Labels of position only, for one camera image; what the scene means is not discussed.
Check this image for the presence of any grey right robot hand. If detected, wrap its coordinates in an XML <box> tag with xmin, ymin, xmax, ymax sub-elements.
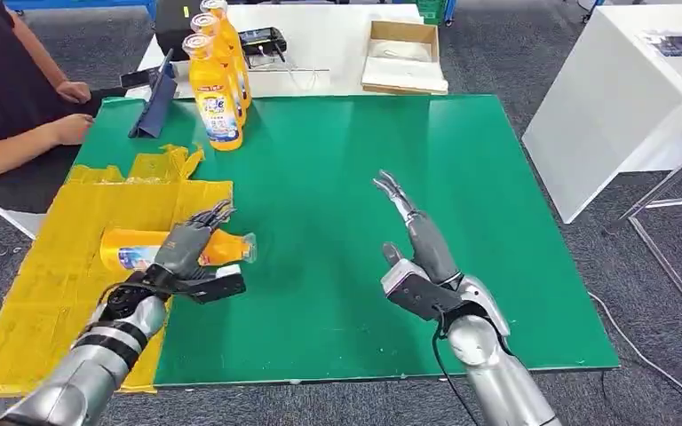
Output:
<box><xmin>373</xmin><ymin>170</ymin><xmax>464</xmax><ymax>288</ymax></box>

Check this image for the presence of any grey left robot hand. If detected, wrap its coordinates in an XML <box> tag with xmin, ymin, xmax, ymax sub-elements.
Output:
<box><xmin>154</xmin><ymin>200</ymin><xmax>237</xmax><ymax>281</ymax></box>

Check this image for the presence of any person's right hand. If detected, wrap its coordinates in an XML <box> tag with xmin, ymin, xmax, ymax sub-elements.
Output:
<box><xmin>52</xmin><ymin>114</ymin><xmax>96</xmax><ymax>147</ymax></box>

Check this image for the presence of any person's left hand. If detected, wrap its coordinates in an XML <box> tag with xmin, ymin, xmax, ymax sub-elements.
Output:
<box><xmin>55</xmin><ymin>80</ymin><xmax>92</xmax><ymax>106</ymax></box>

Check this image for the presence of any orange drink bottle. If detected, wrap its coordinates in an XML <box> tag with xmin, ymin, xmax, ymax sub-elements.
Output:
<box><xmin>182</xmin><ymin>33</ymin><xmax>244</xmax><ymax>153</ymax></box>
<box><xmin>99</xmin><ymin>225</ymin><xmax>258</xmax><ymax>273</ymax></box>
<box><xmin>190</xmin><ymin>12</ymin><xmax>249</xmax><ymax>128</ymax></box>
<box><xmin>199</xmin><ymin>0</ymin><xmax>253</xmax><ymax>111</ymax></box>

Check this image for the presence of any black phone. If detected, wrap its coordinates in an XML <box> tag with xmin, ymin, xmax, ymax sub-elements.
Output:
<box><xmin>118</xmin><ymin>66</ymin><xmax>163</xmax><ymax>91</ymax></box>

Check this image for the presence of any dark blue tablet case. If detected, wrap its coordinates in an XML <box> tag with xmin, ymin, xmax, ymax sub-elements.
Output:
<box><xmin>129</xmin><ymin>48</ymin><xmax>178</xmax><ymax>140</ymax></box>

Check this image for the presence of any blue steel rack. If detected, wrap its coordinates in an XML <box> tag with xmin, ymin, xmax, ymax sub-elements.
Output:
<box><xmin>4</xmin><ymin>0</ymin><xmax>157</xmax><ymax>20</ymax></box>

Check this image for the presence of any black case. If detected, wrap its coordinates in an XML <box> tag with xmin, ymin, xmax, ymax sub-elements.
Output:
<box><xmin>154</xmin><ymin>0</ymin><xmax>207</xmax><ymax>61</ymax></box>

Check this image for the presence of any green table mat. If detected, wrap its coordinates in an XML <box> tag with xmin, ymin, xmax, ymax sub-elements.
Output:
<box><xmin>73</xmin><ymin>93</ymin><xmax>621</xmax><ymax>390</ymax></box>

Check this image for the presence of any yellow plastic sheet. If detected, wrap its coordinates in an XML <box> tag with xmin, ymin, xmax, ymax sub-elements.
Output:
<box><xmin>0</xmin><ymin>144</ymin><xmax>235</xmax><ymax>399</ymax></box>

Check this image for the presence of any white foam sheet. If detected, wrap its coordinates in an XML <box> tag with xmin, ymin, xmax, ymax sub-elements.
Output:
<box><xmin>361</xmin><ymin>55</ymin><xmax>450</xmax><ymax>95</ymax></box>

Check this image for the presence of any black handheld controller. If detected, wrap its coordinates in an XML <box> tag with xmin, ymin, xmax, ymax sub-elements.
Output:
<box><xmin>237</xmin><ymin>26</ymin><xmax>289</xmax><ymax>58</ymax></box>

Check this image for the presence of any brown cardboard box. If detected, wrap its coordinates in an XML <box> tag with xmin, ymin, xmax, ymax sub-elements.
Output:
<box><xmin>360</xmin><ymin>20</ymin><xmax>450</xmax><ymax>97</ymax></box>

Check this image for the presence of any white desk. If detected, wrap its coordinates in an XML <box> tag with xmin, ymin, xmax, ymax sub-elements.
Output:
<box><xmin>521</xmin><ymin>4</ymin><xmax>682</xmax><ymax>225</ymax></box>

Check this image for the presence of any white table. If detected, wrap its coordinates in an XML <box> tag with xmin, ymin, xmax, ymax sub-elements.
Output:
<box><xmin>124</xmin><ymin>3</ymin><xmax>432</xmax><ymax>101</ymax></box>

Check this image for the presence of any green plastic crate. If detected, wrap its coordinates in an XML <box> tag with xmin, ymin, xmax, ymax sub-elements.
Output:
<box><xmin>416</xmin><ymin>0</ymin><xmax>447</xmax><ymax>26</ymax></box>

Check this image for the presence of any printed paper sheet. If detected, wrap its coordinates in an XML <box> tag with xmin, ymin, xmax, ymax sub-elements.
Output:
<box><xmin>637</xmin><ymin>29</ymin><xmax>682</xmax><ymax>81</ymax></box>

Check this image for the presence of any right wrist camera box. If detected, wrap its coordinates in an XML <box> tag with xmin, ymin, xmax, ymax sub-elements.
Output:
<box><xmin>379</xmin><ymin>257</ymin><xmax>465</xmax><ymax>323</ymax></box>

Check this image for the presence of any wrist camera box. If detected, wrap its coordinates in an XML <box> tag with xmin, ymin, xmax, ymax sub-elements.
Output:
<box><xmin>379</xmin><ymin>257</ymin><xmax>465</xmax><ymax>323</ymax></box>
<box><xmin>167</xmin><ymin>264</ymin><xmax>248</xmax><ymax>305</ymax></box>

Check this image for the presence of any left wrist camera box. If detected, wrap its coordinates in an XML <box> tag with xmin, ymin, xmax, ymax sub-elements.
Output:
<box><xmin>167</xmin><ymin>264</ymin><xmax>248</xmax><ymax>305</ymax></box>

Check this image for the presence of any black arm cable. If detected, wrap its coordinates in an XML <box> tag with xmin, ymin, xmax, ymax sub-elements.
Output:
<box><xmin>431</xmin><ymin>304</ymin><xmax>467</xmax><ymax>426</ymax></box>

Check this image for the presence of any grey floor cable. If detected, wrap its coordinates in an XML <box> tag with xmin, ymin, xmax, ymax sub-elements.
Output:
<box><xmin>588</xmin><ymin>292</ymin><xmax>682</xmax><ymax>397</ymax></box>

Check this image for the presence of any steel frame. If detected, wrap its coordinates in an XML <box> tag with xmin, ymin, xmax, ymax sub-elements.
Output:
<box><xmin>606</xmin><ymin>135</ymin><xmax>682</xmax><ymax>343</ymax></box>

